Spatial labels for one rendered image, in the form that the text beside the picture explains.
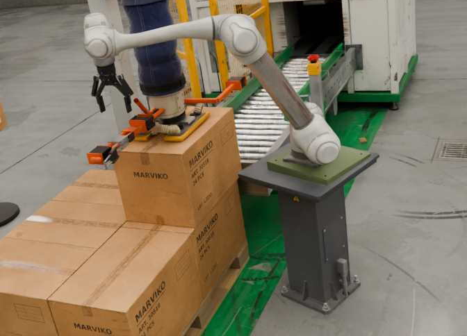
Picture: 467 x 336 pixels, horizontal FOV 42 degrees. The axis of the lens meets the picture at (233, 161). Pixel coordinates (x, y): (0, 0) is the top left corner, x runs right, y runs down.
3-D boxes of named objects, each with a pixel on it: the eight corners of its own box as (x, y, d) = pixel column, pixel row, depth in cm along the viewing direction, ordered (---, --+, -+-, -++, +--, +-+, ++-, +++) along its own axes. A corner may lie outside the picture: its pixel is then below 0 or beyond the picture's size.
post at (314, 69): (322, 205, 412) (309, 60, 371) (332, 206, 409) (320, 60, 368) (320, 210, 406) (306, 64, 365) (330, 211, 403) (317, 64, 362)
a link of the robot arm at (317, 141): (336, 137, 285) (354, 156, 266) (308, 158, 287) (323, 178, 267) (240, 5, 252) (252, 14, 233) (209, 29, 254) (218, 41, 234)
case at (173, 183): (181, 169, 364) (168, 106, 348) (242, 173, 348) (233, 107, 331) (126, 221, 315) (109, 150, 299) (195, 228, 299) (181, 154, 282)
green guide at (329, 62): (340, 52, 540) (339, 42, 536) (351, 52, 535) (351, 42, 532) (283, 121, 409) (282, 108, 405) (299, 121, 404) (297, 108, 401)
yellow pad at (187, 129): (192, 115, 326) (191, 106, 324) (210, 115, 322) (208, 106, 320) (163, 141, 298) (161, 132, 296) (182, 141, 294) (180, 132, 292)
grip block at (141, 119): (138, 125, 294) (136, 113, 292) (156, 125, 290) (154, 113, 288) (130, 132, 287) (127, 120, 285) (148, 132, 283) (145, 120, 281)
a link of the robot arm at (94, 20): (89, 50, 260) (88, 57, 248) (80, 13, 254) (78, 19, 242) (115, 45, 261) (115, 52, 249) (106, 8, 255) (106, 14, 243)
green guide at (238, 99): (282, 54, 561) (281, 44, 557) (293, 53, 557) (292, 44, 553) (210, 120, 430) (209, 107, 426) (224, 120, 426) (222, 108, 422)
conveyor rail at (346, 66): (351, 69, 542) (349, 47, 535) (356, 68, 540) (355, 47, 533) (262, 192, 353) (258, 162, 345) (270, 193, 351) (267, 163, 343)
